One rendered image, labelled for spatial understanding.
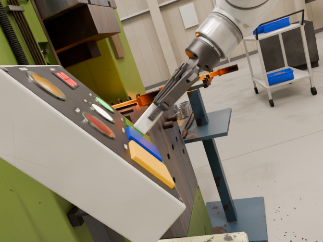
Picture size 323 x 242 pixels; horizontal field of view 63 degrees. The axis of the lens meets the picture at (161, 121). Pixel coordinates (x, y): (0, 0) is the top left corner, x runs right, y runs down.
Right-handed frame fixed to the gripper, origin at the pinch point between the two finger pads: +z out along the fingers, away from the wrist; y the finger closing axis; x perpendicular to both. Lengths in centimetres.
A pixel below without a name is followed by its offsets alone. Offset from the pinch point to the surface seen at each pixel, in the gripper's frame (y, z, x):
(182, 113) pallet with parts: 302, -14, -102
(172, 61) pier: 801, -133, -121
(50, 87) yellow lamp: -20.6, 3.4, 17.4
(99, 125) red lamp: -21.1, 3.4, 9.5
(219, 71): 75, -37, -30
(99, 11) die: 42, -15, 28
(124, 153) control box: -24.0, 3.8, 5.0
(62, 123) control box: -27.0, 4.5, 13.4
